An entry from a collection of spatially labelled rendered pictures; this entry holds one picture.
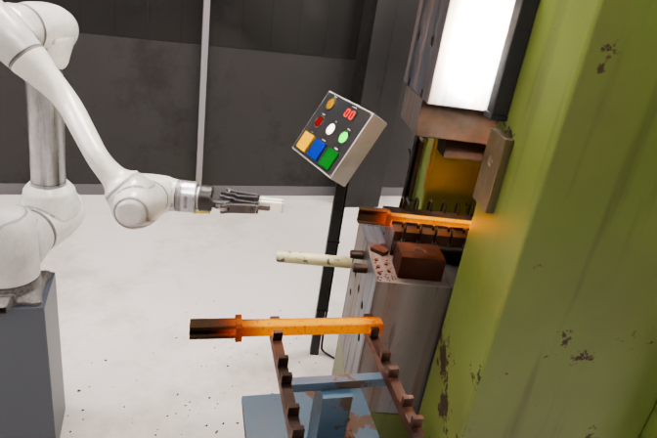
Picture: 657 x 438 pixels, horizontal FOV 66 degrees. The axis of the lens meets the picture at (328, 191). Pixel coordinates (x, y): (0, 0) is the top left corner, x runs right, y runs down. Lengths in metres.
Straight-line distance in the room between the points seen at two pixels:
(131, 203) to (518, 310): 0.88
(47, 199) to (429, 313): 1.21
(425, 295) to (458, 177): 0.48
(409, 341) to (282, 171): 2.69
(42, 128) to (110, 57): 1.95
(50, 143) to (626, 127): 1.52
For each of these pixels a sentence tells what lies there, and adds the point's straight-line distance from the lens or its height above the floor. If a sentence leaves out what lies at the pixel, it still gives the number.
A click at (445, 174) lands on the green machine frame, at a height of 1.09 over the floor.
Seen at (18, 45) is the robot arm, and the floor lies 1.35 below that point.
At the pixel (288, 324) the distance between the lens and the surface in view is 1.09.
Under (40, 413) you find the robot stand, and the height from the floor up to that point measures 0.19.
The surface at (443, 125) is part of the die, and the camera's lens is 1.35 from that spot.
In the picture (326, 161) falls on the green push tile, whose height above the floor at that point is 1.00.
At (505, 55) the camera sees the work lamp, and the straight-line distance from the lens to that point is 1.16.
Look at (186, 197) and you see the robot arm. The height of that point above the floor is 1.01.
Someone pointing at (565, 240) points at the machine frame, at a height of 1.21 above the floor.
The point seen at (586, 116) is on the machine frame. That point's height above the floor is 1.45.
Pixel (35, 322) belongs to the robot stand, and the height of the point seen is 0.55.
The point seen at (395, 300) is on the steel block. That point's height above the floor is 0.86.
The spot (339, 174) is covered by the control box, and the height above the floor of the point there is 0.97.
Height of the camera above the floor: 1.60
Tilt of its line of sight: 22 degrees down
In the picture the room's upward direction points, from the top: 9 degrees clockwise
